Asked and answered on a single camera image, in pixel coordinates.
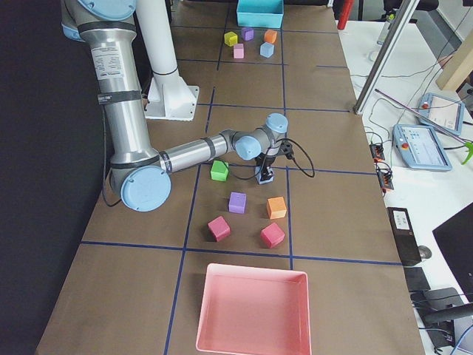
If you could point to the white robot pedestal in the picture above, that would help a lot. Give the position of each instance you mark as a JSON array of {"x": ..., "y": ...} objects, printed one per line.
[{"x": 170, "y": 98}]

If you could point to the red cylinder object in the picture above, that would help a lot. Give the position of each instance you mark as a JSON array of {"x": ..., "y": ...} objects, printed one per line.
[{"x": 344, "y": 14}]

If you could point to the teach pendant far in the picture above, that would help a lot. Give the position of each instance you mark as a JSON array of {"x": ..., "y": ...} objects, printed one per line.
[{"x": 446, "y": 112}]

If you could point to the purple foam block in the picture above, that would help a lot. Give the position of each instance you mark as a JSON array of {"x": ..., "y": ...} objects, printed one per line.
[
  {"x": 247, "y": 33},
  {"x": 237, "y": 202}
]

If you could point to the teach pendant near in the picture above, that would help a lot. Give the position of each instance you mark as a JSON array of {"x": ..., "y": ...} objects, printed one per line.
[{"x": 420, "y": 148}]

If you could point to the purple foam block left side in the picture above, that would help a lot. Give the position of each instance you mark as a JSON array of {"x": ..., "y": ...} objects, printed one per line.
[{"x": 247, "y": 33}]

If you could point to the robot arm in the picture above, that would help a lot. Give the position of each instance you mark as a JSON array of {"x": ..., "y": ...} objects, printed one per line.
[{"x": 138, "y": 77}]

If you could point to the black monitor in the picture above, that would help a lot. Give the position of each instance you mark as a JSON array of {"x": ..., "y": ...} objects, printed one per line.
[{"x": 454, "y": 239}]

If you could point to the light blue foam block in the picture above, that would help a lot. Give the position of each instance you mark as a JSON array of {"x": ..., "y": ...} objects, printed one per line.
[
  {"x": 266, "y": 49},
  {"x": 264, "y": 179}
]

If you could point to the pink plastic bin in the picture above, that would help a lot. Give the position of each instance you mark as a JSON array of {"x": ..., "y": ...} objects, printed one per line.
[{"x": 250, "y": 310}]

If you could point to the black box device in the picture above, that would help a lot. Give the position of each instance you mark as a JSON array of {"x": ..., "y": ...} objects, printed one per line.
[{"x": 404, "y": 236}]

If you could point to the magenta foam block far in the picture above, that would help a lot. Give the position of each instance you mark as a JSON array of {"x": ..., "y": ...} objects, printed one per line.
[{"x": 219, "y": 228}]

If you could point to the pink foam block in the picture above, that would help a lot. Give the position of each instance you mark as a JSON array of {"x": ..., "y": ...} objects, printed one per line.
[{"x": 238, "y": 51}]

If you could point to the green foam block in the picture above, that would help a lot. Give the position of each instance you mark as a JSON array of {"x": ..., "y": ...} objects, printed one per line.
[{"x": 219, "y": 170}]

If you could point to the orange foam block left side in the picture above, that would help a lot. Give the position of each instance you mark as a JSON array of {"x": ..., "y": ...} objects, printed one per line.
[{"x": 270, "y": 36}]

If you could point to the yellow foam block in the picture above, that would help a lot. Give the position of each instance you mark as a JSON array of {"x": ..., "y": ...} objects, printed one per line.
[{"x": 230, "y": 38}]

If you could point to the teach pendant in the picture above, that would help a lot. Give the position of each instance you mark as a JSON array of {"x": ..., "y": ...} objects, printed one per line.
[
  {"x": 420, "y": 148},
  {"x": 446, "y": 112}
]

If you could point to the magenta foam block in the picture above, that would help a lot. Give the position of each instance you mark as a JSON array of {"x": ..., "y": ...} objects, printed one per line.
[
  {"x": 219, "y": 228},
  {"x": 272, "y": 235}
]

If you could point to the teal plastic bin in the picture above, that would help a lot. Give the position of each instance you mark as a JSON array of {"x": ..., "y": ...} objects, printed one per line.
[{"x": 260, "y": 13}]

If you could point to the orange foam block right side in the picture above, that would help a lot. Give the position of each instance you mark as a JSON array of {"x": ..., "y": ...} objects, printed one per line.
[{"x": 276, "y": 207}]

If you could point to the reacher grabber tool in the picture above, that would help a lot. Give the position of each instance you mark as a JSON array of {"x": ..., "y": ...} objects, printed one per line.
[{"x": 438, "y": 127}]

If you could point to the orange foam block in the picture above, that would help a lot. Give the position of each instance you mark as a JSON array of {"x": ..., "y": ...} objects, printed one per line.
[
  {"x": 270, "y": 36},
  {"x": 276, "y": 207}
]

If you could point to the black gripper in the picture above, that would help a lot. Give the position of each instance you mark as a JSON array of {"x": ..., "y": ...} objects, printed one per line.
[{"x": 264, "y": 163}]

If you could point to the aluminium frame post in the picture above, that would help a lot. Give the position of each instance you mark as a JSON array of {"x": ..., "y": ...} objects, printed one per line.
[{"x": 404, "y": 14}]

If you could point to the magenta foam block near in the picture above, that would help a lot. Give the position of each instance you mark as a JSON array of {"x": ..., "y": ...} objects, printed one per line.
[{"x": 272, "y": 235}]

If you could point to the purple foam block right side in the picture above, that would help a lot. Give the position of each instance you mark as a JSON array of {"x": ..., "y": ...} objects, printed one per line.
[{"x": 237, "y": 202}]

